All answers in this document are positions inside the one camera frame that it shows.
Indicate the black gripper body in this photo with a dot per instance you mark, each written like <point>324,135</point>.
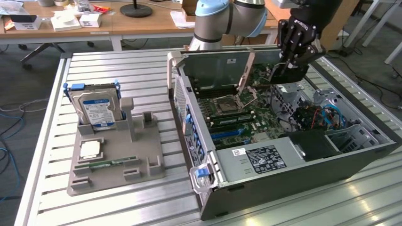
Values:
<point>309,21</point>

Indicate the graphics card with metal bracket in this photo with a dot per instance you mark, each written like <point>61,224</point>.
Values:
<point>291,76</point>

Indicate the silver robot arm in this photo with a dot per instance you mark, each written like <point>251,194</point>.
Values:
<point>219,18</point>

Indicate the black power strip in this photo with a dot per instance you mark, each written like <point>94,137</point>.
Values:
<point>340,52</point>

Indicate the metal drive cage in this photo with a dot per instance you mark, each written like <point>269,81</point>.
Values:
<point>281,99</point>

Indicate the black connector block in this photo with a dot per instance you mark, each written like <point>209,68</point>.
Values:
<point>304,117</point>

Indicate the metal socket cover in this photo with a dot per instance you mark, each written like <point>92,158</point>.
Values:
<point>249,97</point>

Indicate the white paper stack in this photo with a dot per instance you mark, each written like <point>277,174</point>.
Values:
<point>180,20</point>

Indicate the CPU socket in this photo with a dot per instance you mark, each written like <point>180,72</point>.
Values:
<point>225,106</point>

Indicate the metal disk bay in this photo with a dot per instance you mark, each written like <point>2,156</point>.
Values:
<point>351,139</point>

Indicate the green RAM stick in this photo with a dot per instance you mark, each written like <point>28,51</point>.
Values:
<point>232,118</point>
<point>118,161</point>

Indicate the blue expansion slot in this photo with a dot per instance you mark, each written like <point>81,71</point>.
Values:
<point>228,136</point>

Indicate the wooden desk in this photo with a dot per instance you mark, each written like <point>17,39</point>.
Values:
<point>140,26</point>

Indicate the blue card retainer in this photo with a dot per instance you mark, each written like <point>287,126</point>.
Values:
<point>188,116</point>

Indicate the black round lamp base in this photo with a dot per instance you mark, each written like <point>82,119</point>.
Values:
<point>134,11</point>

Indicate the grey power supply unit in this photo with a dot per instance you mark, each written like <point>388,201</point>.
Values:
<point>232,169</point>

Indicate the open black PC case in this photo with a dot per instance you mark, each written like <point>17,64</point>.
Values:
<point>281,188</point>

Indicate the red package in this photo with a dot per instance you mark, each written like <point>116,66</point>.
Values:
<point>101,9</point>

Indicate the white printed box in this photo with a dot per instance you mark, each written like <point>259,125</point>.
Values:
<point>89,22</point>

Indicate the blue case latch tab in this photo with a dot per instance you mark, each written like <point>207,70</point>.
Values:
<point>201,173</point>

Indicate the grey crumpled foil bag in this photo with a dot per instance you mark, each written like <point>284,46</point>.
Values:
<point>81,5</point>

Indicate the hard disk in blue caddy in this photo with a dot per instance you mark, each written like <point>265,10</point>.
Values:
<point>93,110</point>

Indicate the white box with tape roll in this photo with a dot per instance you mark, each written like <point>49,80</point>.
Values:
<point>64,26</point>

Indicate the grey printed parts rack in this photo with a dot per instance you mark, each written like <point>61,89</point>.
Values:
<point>125,150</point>

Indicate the grey cup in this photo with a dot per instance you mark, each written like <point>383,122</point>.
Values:
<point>45,2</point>

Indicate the black office chair base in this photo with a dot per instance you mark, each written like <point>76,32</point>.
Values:
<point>37,50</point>

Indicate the silver CPU chip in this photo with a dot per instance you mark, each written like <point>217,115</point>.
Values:
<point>89,150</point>

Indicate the white box with black top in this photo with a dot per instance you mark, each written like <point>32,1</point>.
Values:
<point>26,24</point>

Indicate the white paper pile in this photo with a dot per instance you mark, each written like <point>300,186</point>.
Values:
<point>10,10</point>

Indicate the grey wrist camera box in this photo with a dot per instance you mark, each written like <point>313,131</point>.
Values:
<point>281,3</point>

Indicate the white desk frame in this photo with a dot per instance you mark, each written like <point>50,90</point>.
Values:
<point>378,23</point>

